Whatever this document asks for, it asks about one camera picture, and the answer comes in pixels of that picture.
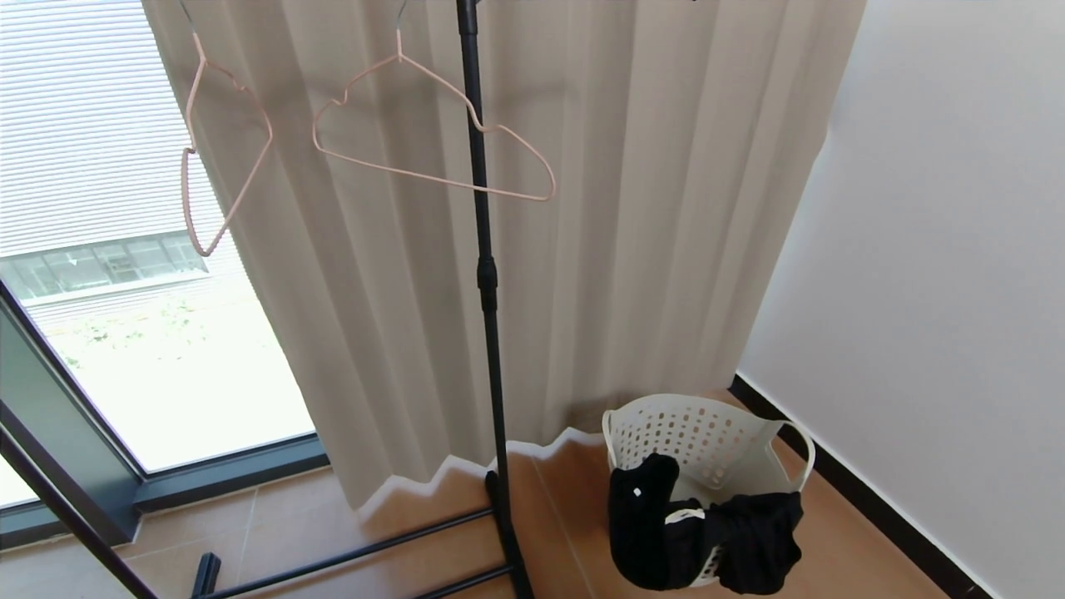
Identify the pink clothes hanger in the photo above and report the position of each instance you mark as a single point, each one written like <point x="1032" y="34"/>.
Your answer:
<point x="200" y="50"/>
<point x="399" y="48"/>

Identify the black garment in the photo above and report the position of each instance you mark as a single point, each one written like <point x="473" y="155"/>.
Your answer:
<point x="761" y="541"/>

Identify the window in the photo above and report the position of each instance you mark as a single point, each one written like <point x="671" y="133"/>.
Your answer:
<point x="125" y="349"/>

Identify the white laundry basket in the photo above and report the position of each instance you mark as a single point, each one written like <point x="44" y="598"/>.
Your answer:
<point x="707" y="433"/>

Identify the black clothes rack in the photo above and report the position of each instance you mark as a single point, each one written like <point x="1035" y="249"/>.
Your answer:
<point x="487" y="283"/>

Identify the beige curtain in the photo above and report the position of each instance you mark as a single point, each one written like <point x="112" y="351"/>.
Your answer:
<point x="632" y="208"/>

